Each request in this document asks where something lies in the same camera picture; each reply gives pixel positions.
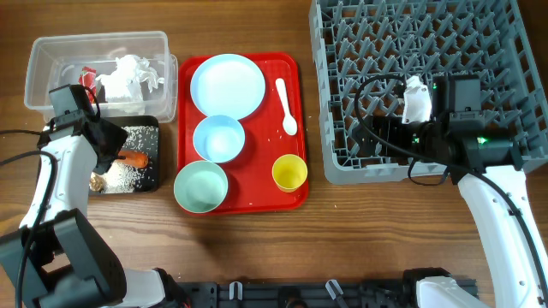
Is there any grey dishwasher rack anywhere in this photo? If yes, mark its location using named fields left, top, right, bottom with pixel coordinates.
left=308, top=0, right=547, bottom=185

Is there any red snack wrapper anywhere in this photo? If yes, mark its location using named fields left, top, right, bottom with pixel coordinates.
left=78, top=66, right=97, bottom=104

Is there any white plastic spoon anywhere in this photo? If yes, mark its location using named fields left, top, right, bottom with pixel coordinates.
left=275, top=78, right=298, bottom=136

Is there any white tissue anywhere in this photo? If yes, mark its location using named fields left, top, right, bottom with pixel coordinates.
left=95, top=55, right=164, bottom=103

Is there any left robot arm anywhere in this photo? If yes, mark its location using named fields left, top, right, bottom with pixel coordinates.
left=1, top=85, right=192, bottom=307

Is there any mint green bowl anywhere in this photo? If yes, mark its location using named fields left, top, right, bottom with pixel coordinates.
left=173, top=161, right=229, bottom=214

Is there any yellow plastic cup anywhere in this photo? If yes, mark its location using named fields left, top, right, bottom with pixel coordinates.
left=271, top=154, right=308, bottom=193

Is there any large light blue plate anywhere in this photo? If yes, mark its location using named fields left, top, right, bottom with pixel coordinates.
left=190, top=54, right=266, bottom=120

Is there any white rice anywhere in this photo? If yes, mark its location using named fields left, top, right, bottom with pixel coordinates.
left=100, top=125, right=159, bottom=194

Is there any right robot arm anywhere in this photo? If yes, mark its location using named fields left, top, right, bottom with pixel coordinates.
left=357, top=74, right=547, bottom=307

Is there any black plastic tray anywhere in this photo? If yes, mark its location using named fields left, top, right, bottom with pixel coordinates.
left=89, top=115, right=160, bottom=195

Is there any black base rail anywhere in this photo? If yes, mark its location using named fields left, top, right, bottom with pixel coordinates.
left=179, top=279, right=417, bottom=308

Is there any clear plastic bin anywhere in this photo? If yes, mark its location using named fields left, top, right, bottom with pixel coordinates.
left=24, top=31, right=178, bottom=122

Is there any orange carrot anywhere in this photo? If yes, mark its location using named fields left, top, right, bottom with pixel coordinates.
left=117, top=150, right=148, bottom=169

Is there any brown food scrap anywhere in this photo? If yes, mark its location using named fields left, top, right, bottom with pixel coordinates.
left=89, top=173, right=105, bottom=193

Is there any light blue bowl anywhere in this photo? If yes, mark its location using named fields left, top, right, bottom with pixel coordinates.
left=193, top=115, right=246, bottom=163

